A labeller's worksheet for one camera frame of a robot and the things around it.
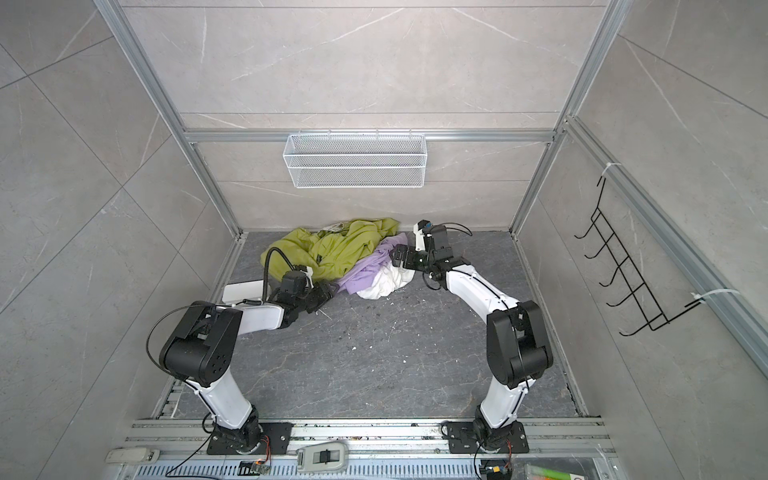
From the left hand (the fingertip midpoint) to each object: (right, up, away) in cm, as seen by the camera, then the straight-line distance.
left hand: (336, 283), depth 97 cm
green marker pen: (+52, -42, -28) cm, 72 cm away
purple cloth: (+7, +2, +1) cm, 8 cm away
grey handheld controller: (+2, -38, -30) cm, 48 cm away
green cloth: (-3, +11, +4) cm, 12 cm away
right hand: (+22, +10, -5) cm, 24 cm away
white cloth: (+17, +1, +4) cm, 18 cm away
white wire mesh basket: (+6, +42, +4) cm, 42 cm away
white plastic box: (-32, -3, -2) cm, 33 cm away
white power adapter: (-43, -38, -28) cm, 64 cm away
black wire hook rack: (+73, +1, -32) cm, 80 cm away
